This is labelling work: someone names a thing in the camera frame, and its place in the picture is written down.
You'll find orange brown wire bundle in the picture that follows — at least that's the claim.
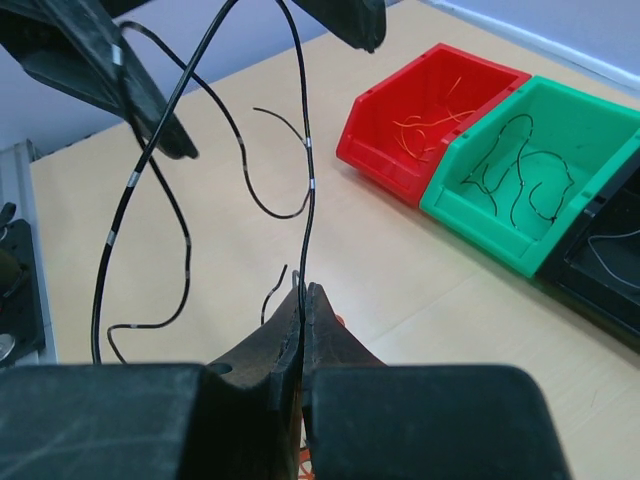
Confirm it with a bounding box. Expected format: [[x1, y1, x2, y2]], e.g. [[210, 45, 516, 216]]
[[298, 439, 317, 480]]

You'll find red plastic bin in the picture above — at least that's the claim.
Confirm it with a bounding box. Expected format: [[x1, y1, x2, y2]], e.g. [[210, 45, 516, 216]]
[[336, 43, 531, 207]]

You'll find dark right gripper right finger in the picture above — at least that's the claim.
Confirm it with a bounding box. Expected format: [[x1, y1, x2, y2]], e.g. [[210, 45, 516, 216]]
[[303, 283, 570, 479]]

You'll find black plastic bin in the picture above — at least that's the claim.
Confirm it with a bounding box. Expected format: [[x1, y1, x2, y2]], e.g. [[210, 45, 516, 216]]
[[536, 147, 639, 352]]

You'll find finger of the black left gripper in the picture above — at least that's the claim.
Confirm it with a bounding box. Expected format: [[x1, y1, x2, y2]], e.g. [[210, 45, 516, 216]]
[[1, 1, 199, 160], [294, 0, 386, 53]]

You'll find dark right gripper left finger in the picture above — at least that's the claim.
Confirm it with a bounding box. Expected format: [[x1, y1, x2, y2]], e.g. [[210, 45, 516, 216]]
[[1, 292, 302, 479]]

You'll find green plastic bin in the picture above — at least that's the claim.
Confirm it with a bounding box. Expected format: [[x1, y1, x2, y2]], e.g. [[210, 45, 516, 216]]
[[419, 76, 639, 278]]

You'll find red thin wire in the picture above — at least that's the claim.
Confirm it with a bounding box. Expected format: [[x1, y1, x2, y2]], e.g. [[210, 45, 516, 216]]
[[392, 74, 476, 164]]

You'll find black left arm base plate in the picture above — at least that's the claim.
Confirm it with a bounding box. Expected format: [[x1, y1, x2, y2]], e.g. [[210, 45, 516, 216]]
[[1, 202, 45, 368]]

